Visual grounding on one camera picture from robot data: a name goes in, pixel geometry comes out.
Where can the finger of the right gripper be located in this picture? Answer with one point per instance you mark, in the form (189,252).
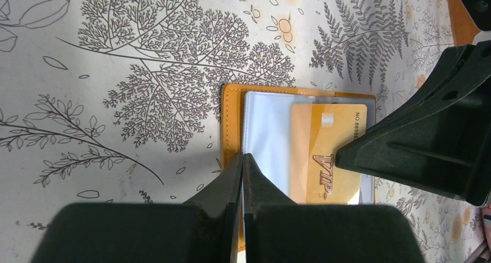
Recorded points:
(439,140)

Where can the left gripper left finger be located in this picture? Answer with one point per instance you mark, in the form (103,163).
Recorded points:
(215,226)

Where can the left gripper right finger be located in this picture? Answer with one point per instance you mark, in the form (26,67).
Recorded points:
(268,217)

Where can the yellow leather card holder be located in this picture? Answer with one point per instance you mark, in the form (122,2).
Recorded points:
(256,120)

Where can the gold VIP credit card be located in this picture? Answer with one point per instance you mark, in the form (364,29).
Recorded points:
(318,131)

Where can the orange wooden compartment tray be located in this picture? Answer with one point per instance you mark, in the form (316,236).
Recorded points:
(463,28)

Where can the floral patterned table mat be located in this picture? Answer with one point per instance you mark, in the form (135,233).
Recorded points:
(120,100)

